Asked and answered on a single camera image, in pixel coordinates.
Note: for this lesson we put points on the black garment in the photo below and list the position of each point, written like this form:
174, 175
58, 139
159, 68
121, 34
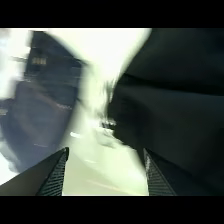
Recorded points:
180, 100

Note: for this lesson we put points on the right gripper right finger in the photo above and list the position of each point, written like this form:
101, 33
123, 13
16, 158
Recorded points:
158, 183

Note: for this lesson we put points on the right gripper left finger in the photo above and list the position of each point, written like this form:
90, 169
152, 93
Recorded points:
43, 180

